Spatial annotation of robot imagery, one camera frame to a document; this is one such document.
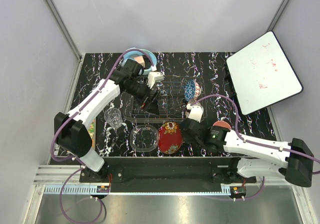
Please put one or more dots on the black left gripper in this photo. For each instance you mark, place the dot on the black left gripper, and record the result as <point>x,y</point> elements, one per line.
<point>151,104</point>

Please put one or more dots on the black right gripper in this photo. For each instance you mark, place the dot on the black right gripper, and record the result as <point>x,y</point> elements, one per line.
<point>185,139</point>

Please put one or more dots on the red floral plate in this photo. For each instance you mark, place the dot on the red floral plate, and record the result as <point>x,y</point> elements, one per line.
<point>169,138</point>

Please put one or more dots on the clear drinking glass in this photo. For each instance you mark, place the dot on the clear drinking glass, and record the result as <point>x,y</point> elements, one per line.
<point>113,117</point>

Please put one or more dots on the blue and red patterned bowl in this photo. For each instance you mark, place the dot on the blue and red patterned bowl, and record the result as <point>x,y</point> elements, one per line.
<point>192,90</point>

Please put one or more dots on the clear glass plate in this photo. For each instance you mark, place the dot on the clear glass plate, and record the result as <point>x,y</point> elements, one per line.
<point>144,138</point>

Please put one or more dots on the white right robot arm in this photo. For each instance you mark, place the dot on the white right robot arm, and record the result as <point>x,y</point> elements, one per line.
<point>292,161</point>

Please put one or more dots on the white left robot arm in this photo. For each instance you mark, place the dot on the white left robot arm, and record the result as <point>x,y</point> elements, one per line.
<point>71,129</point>

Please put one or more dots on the pink plastic cup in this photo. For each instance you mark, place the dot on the pink plastic cup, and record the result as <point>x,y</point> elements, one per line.
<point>222,124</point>

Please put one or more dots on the pink wooden cube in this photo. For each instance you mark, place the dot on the pink wooden cube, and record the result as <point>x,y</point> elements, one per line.
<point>140,60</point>

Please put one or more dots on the light blue headphones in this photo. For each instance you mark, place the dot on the light blue headphones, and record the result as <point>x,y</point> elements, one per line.
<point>149,58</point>

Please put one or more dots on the orange children's book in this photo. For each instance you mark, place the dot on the orange children's book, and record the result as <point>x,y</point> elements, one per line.
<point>92,133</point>

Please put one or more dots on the white whiteboard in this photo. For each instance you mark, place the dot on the white whiteboard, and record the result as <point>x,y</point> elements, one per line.
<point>262,75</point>

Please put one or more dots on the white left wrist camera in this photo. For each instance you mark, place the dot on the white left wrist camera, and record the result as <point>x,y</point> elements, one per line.
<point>154,77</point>

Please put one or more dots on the metal wire dish rack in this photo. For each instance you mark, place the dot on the metal wire dish rack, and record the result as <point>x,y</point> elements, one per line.
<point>171,101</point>

